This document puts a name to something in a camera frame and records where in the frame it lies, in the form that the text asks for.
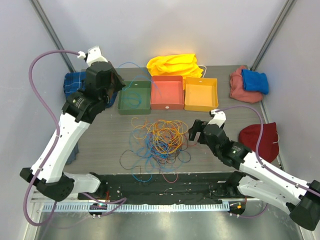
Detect light blue wires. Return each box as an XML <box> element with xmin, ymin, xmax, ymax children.
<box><xmin>117</xmin><ymin>61</ymin><xmax>151</xmax><ymax>108</ymax></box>

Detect light blue wire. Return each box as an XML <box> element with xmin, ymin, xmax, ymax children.
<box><xmin>128</xmin><ymin>132</ymin><xmax>192</xmax><ymax>185</ymax></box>

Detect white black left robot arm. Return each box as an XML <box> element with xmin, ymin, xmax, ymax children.
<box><xmin>20</xmin><ymin>61</ymin><xmax>125</xmax><ymax>202</ymax></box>

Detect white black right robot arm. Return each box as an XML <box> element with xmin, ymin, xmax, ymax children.
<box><xmin>188</xmin><ymin>119</ymin><xmax>320</xmax><ymax>231</ymax></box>

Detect green plastic bin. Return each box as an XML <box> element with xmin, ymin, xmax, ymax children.
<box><xmin>117</xmin><ymin>81</ymin><xmax>151</xmax><ymax>115</ymax></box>

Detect blue plaid cloth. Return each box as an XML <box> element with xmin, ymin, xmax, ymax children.
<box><xmin>62</xmin><ymin>71</ymin><xmax>118</xmax><ymax>108</ymax></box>

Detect yellow plastic bin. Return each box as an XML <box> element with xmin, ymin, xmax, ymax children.
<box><xmin>184</xmin><ymin>77</ymin><xmax>219</xmax><ymax>112</ymax></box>

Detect red plastic bin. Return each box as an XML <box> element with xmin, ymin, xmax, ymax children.
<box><xmin>150</xmin><ymin>75</ymin><xmax>185</xmax><ymax>110</ymax></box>

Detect pink cloth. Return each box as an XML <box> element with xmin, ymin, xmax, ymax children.
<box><xmin>229</xmin><ymin>65</ymin><xmax>263</xmax><ymax>104</ymax></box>

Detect dark red cloth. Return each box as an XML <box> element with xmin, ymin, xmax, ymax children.
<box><xmin>238</xmin><ymin>122</ymin><xmax>279</xmax><ymax>163</ymax></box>

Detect yellow cloth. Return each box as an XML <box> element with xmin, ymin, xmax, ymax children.
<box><xmin>146</xmin><ymin>53</ymin><xmax>204</xmax><ymax>79</ymax></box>

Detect blue towel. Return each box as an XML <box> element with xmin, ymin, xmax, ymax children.
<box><xmin>241</xmin><ymin>69</ymin><xmax>269</xmax><ymax>95</ymax></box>

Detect grey cloth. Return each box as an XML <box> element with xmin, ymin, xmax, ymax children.
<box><xmin>66</xmin><ymin>143</ymin><xmax>79</xmax><ymax>165</ymax></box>

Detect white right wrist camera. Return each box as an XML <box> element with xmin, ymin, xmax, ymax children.
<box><xmin>208</xmin><ymin>109</ymin><xmax>227</xmax><ymax>129</ymax></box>

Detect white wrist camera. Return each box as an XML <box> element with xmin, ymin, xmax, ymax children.
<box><xmin>77</xmin><ymin>45</ymin><xmax>108</xmax><ymax>67</ymax></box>
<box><xmin>208</xmin><ymin>109</ymin><xmax>227</xmax><ymax>129</ymax></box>

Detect red wire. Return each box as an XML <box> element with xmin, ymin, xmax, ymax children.
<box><xmin>149</xmin><ymin>134</ymin><xmax>191</xmax><ymax>183</ymax></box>

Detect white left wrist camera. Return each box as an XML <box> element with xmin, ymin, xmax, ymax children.
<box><xmin>77</xmin><ymin>45</ymin><xmax>108</xmax><ymax>67</ymax></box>

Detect orange wire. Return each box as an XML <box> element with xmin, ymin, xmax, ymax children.
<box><xmin>139</xmin><ymin>119</ymin><xmax>186</xmax><ymax>156</ymax></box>

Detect yellow wire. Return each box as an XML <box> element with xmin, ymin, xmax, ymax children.
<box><xmin>131</xmin><ymin>116</ymin><xmax>190</xmax><ymax>155</ymax></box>

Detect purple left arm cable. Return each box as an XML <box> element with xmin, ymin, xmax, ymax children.
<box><xmin>22</xmin><ymin>49</ymin><xmax>127</xmax><ymax>227</ymax></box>

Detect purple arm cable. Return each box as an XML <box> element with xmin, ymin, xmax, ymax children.
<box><xmin>22</xmin><ymin>49</ymin><xmax>127</xmax><ymax>227</ymax></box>
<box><xmin>214</xmin><ymin>104</ymin><xmax>320</xmax><ymax>218</ymax></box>

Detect black wire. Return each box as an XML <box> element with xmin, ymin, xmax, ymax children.
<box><xmin>119</xmin><ymin>148</ymin><xmax>143</xmax><ymax>176</ymax></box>

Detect white slotted cable duct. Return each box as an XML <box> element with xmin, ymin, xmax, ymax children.
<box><xmin>54</xmin><ymin>201</ymin><xmax>230</xmax><ymax>214</ymax></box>

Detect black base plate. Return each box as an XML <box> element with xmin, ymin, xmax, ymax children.
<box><xmin>92</xmin><ymin>172</ymin><xmax>245</xmax><ymax>205</ymax></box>

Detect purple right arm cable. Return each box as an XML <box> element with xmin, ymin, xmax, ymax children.
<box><xmin>214</xmin><ymin>104</ymin><xmax>320</xmax><ymax>218</ymax></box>

